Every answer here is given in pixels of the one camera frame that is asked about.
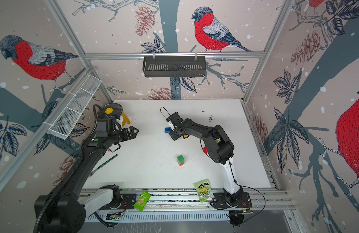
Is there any blue lego brick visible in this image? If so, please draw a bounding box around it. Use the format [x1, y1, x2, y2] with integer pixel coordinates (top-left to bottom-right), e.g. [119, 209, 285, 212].
[164, 127, 172, 133]

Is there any green square lego brick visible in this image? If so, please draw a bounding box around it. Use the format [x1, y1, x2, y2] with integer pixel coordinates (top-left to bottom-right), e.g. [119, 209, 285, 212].
[177, 155, 185, 165]

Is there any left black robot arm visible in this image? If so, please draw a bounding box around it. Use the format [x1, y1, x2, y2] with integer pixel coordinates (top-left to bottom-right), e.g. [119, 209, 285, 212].
[33, 118, 139, 233]

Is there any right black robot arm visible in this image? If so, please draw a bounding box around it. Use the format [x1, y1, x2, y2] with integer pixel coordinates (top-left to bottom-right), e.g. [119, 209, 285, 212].
[166, 112, 252, 210]

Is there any yellow pot with black lid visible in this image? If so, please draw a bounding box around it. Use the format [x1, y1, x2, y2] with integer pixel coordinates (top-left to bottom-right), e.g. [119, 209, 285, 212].
[102, 103, 131, 126]

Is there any large green snack bag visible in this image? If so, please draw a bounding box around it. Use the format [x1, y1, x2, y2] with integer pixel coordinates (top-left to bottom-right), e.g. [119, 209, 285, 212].
[194, 179, 214, 203]

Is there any small green snack packet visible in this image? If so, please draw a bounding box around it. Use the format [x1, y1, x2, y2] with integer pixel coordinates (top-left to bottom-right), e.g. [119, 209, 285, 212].
[134, 190, 152, 212]

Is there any metal fork green handle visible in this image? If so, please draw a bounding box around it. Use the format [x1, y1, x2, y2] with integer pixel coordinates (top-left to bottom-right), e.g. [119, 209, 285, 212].
[89, 154, 118, 177]

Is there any white wire mesh basket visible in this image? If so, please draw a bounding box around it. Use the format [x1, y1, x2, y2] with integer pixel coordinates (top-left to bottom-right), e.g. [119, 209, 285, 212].
[47, 73, 102, 139]

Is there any black hanging wire basket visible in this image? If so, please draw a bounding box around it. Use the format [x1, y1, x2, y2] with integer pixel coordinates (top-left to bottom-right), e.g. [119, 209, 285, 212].
[142, 56, 206, 78]

